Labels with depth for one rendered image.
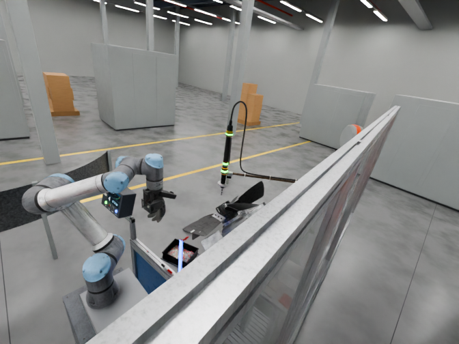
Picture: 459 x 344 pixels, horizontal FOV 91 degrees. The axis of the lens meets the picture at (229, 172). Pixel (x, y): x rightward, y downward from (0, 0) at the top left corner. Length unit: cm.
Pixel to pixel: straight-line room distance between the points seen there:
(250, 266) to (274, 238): 4
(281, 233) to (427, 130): 627
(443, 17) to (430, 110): 746
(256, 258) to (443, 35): 1322
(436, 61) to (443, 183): 749
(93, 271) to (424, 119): 628
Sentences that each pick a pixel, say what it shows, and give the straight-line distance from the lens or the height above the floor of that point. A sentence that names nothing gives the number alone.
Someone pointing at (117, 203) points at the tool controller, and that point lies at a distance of 184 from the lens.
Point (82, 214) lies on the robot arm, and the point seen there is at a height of 145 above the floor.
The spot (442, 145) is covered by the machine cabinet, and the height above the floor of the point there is 124.
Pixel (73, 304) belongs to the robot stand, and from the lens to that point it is 153.
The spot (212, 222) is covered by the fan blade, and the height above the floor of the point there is 119.
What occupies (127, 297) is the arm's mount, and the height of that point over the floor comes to 104.
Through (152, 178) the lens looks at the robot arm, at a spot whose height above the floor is 169.
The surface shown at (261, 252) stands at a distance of 19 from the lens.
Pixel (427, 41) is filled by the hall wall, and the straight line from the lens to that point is 1335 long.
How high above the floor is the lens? 218
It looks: 25 degrees down
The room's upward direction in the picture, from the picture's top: 8 degrees clockwise
